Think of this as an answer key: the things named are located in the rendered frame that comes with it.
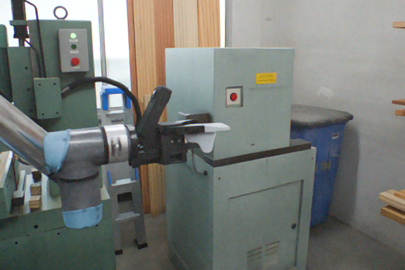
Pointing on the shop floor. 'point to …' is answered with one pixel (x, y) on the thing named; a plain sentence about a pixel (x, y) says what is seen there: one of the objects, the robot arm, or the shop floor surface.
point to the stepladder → (123, 179)
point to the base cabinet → (61, 250)
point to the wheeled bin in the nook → (302, 129)
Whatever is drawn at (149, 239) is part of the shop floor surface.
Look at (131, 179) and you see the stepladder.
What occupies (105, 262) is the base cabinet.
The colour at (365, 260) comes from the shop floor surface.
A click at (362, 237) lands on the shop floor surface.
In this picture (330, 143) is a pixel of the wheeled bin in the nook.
